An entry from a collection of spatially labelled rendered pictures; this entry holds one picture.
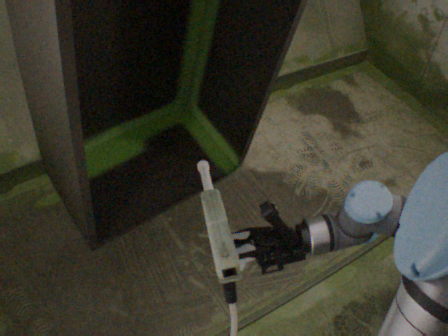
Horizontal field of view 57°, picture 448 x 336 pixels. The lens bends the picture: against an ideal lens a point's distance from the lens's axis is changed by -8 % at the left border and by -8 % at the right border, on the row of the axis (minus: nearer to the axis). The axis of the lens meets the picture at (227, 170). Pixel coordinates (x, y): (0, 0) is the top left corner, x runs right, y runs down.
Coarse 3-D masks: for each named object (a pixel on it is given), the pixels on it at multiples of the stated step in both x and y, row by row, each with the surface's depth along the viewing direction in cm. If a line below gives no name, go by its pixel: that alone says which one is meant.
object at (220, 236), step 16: (208, 176) 120; (208, 192) 110; (208, 208) 103; (208, 224) 99; (224, 224) 97; (224, 240) 89; (224, 256) 87; (224, 272) 85; (240, 272) 86; (224, 288) 101
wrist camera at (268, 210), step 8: (264, 208) 94; (272, 208) 93; (264, 216) 93; (272, 216) 93; (280, 216) 96; (272, 224) 94; (280, 224) 95; (288, 224) 99; (280, 232) 96; (288, 232) 96; (288, 240) 97; (296, 240) 98
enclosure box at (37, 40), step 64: (64, 0) 58; (128, 0) 111; (192, 0) 127; (256, 0) 113; (64, 64) 68; (128, 64) 132; (192, 64) 153; (256, 64) 126; (64, 128) 86; (128, 128) 159; (192, 128) 167; (256, 128) 140; (64, 192) 126; (128, 192) 147; (192, 192) 152
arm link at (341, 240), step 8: (328, 216) 99; (336, 216) 98; (328, 224) 97; (336, 224) 97; (336, 232) 97; (336, 240) 97; (344, 240) 97; (352, 240) 96; (360, 240) 96; (368, 240) 99; (336, 248) 98
